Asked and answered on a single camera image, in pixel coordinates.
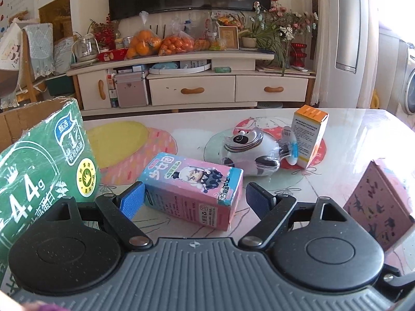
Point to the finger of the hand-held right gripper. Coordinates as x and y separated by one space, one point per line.
397 281

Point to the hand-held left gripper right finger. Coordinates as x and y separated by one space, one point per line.
259 201

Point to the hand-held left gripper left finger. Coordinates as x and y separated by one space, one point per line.
131 201

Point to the pink cartoon carton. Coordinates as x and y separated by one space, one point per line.
191 191

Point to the green printed cardboard box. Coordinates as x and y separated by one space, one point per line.
39 168

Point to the panda toy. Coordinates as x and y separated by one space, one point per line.
249 152

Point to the pink box with dark figures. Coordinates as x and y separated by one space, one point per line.
379 207

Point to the orange and white box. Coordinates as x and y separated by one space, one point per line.
308 136

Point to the white floor scale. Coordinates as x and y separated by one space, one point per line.
270 105

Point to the silver metal case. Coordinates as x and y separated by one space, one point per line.
131 90

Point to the white television cabinet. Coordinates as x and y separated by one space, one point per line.
191 87

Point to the dark green storage box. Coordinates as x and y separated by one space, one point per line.
60 86

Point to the small green pack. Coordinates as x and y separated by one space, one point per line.
223 69

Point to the purple sleeve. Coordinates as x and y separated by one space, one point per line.
42 307

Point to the white round tray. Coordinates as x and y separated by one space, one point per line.
180 70

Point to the red flat box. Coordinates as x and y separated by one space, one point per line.
112 55

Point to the red vase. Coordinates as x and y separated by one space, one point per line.
297 55

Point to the wooden chair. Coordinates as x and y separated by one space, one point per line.
29 87

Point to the bag of large oranges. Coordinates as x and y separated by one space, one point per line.
142 43

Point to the glass kettle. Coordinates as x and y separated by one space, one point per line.
85 48

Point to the pale printed cushion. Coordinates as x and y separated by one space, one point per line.
64 53

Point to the bag of small tangerines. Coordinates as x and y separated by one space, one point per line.
176 44

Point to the red berry branches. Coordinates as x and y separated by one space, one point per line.
105 34

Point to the cream curtain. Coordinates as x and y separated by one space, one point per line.
369 71
326 39

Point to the blue lace cloth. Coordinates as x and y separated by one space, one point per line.
39 48

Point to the orange flower bouquet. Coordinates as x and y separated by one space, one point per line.
229 20

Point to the pink artificial flowers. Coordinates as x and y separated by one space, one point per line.
291 17

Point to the silver washing machine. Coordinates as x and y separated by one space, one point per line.
402 77

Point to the white cartoon bag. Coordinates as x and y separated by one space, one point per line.
9 48

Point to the white standing air conditioner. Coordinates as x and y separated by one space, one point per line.
351 22

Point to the wooden picture frame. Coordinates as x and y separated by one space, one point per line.
228 38

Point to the colourful wall poster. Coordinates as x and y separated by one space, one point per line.
16 0

